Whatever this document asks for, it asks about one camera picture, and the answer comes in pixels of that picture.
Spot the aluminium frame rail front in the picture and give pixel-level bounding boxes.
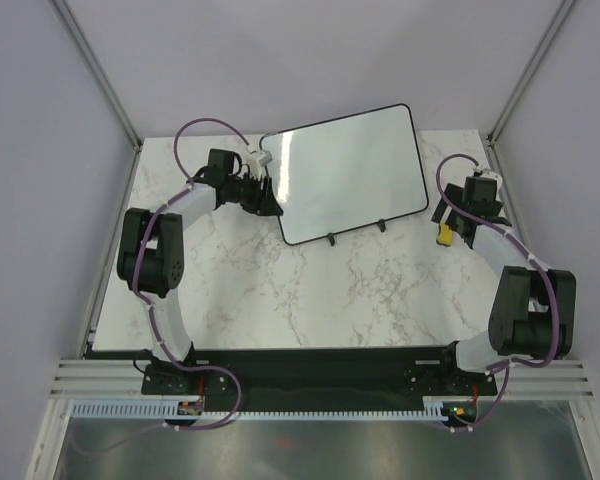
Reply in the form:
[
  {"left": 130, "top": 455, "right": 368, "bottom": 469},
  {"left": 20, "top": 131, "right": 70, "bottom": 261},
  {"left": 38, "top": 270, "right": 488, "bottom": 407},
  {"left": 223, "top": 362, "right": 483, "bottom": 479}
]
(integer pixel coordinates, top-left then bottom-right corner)
[{"left": 50, "top": 359, "right": 593, "bottom": 401}]

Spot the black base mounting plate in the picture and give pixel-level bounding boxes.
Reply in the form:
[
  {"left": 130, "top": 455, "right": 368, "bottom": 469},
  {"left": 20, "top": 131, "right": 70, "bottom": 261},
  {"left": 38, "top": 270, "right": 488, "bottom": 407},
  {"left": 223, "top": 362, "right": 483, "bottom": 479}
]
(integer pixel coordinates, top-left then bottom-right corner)
[{"left": 142, "top": 346, "right": 497, "bottom": 410}]

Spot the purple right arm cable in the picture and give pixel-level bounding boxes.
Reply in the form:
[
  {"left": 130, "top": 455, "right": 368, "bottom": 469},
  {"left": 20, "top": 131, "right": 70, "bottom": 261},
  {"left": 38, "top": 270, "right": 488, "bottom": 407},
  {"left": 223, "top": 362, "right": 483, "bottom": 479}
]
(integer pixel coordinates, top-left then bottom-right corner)
[{"left": 437, "top": 153, "right": 564, "bottom": 369}]

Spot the aluminium right corner post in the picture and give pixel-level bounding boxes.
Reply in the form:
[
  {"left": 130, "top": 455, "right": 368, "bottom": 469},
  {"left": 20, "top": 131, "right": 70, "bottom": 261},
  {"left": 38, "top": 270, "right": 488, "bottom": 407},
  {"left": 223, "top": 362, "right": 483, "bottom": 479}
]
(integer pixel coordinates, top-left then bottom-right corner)
[{"left": 484, "top": 0, "right": 579, "bottom": 148}]

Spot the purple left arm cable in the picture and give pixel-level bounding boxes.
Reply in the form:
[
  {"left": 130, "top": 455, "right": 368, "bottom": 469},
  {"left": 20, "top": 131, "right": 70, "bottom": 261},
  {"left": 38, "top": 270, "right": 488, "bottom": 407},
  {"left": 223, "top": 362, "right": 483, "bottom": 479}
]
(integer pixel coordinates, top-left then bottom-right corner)
[{"left": 69, "top": 117, "right": 254, "bottom": 455}]

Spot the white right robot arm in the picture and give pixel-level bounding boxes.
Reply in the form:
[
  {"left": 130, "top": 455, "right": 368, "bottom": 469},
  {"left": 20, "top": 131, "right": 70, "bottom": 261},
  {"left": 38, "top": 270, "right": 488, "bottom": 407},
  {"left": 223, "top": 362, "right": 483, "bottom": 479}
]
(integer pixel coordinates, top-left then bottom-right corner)
[{"left": 431, "top": 174, "right": 576, "bottom": 394}]

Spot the aluminium corner post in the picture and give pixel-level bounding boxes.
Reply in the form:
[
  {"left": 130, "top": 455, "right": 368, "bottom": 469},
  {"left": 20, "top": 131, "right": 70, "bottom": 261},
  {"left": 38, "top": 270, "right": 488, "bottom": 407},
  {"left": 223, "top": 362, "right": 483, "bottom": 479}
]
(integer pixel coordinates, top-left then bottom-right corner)
[
  {"left": 49, "top": 0, "right": 143, "bottom": 152},
  {"left": 484, "top": 0, "right": 579, "bottom": 148}
]

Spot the white slotted cable duct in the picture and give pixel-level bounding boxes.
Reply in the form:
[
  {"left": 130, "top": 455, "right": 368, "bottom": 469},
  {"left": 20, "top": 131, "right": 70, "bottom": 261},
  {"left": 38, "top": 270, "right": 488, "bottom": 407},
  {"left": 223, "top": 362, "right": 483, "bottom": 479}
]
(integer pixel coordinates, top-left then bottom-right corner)
[{"left": 70, "top": 397, "right": 458, "bottom": 422}]

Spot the aluminium left corner post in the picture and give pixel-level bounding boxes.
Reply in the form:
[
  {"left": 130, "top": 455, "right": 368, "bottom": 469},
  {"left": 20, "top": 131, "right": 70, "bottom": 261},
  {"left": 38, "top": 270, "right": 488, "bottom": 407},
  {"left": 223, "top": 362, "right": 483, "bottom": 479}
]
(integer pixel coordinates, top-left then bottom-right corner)
[{"left": 49, "top": 0, "right": 143, "bottom": 152}]

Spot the black-framed small whiteboard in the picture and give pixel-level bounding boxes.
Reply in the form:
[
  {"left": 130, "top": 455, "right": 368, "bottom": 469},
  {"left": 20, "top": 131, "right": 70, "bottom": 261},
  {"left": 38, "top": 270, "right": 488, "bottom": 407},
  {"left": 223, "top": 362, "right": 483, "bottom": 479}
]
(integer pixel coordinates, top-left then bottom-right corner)
[{"left": 259, "top": 103, "right": 430, "bottom": 246}]

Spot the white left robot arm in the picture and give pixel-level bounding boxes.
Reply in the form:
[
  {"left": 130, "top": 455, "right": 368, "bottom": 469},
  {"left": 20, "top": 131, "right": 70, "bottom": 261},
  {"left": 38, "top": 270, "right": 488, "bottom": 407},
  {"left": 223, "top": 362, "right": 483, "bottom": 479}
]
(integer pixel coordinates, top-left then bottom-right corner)
[{"left": 116, "top": 149, "right": 283, "bottom": 394}]

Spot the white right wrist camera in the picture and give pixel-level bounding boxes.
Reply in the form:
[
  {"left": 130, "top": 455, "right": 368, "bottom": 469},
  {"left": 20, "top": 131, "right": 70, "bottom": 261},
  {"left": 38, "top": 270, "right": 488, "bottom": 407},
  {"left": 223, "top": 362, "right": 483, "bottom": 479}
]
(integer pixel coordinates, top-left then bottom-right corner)
[{"left": 474, "top": 168, "right": 503, "bottom": 188}]

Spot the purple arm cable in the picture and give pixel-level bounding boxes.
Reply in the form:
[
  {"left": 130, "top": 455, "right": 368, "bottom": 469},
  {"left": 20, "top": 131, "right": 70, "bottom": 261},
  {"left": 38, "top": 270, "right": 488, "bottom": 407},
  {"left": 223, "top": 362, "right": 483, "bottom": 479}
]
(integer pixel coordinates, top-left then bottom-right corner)
[
  {"left": 69, "top": 117, "right": 254, "bottom": 455},
  {"left": 437, "top": 153, "right": 564, "bottom": 369}
]

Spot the yellow bone-shaped whiteboard eraser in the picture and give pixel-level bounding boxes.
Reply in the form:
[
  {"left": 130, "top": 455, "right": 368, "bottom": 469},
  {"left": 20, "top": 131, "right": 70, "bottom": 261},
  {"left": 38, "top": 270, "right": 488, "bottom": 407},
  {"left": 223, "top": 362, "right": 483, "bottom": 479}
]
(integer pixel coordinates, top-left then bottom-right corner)
[{"left": 436, "top": 223, "right": 454, "bottom": 247}]

